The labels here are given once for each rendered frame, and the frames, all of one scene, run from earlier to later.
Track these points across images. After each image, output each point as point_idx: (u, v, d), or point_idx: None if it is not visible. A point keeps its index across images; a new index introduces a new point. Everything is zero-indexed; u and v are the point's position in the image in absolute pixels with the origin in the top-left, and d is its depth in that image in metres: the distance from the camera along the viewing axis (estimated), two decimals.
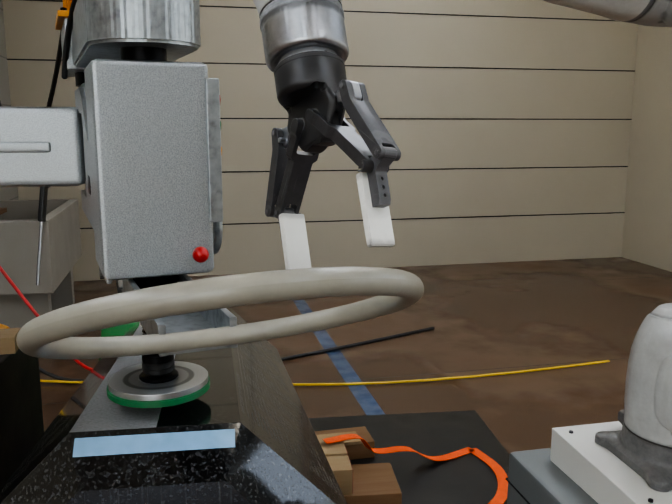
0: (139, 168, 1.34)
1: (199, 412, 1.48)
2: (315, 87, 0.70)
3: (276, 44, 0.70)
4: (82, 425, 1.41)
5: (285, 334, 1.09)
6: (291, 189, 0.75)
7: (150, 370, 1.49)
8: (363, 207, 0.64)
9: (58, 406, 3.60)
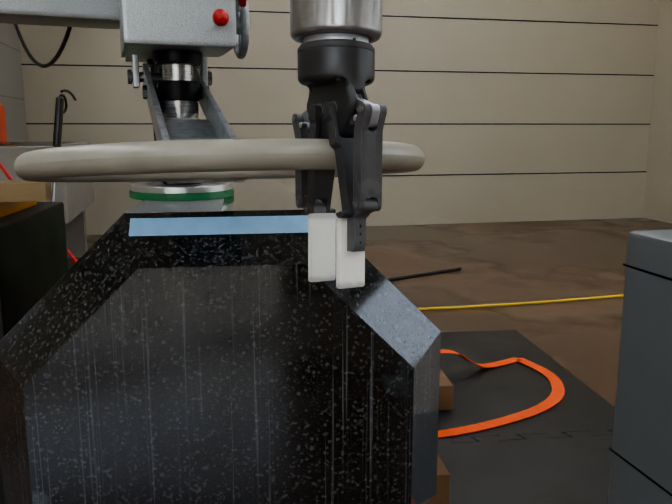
0: None
1: (267, 206, 1.31)
2: (337, 79, 0.65)
3: (301, 25, 0.64)
4: (137, 210, 1.24)
5: (292, 176, 1.09)
6: (318, 181, 0.71)
7: None
8: (338, 250, 0.67)
9: None
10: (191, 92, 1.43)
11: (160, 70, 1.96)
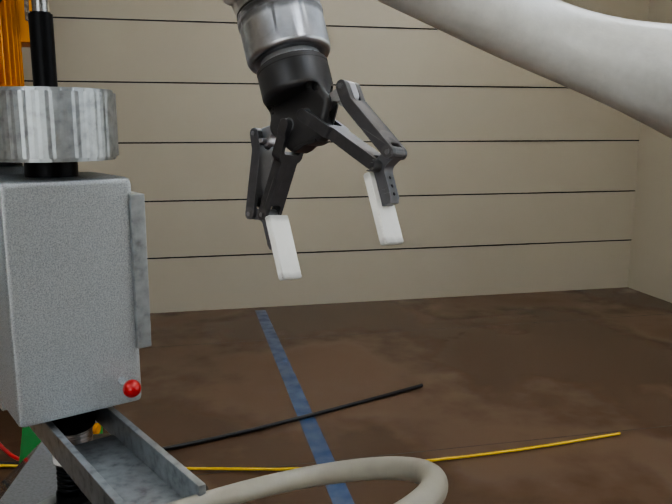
0: (57, 299, 1.19)
1: None
2: (306, 87, 0.70)
3: (264, 42, 0.69)
4: None
5: (260, 497, 1.01)
6: (277, 190, 0.74)
7: None
8: (374, 206, 0.65)
9: None
10: (87, 423, 1.31)
11: None
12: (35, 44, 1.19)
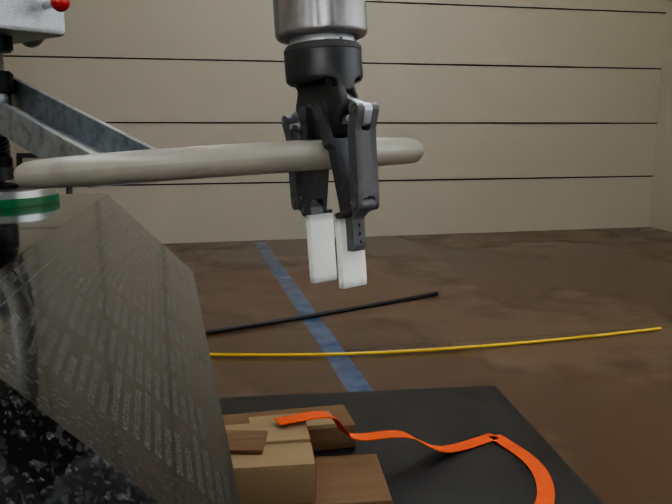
0: None
1: None
2: (326, 80, 0.65)
3: (287, 27, 0.64)
4: None
5: None
6: (313, 182, 0.70)
7: None
8: (338, 251, 0.67)
9: None
10: (8, 84, 1.25)
11: None
12: None
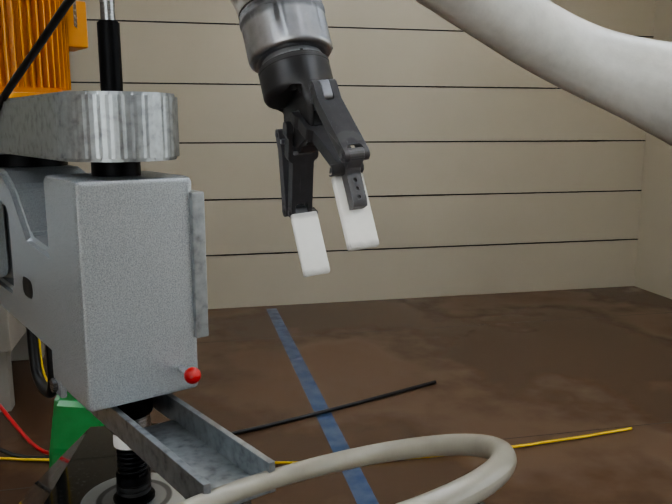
0: (125, 291, 1.26)
1: None
2: (294, 89, 0.69)
3: (252, 52, 0.70)
4: None
5: (325, 473, 1.09)
6: (297, 189, 0.76)
7: (128, 493, 1.40)
8: (340, 212, 0.63)
9: (7, 494, 3.15)
10: (147, 408, 1.38)
11: None
12: (104, 51, 1.26)
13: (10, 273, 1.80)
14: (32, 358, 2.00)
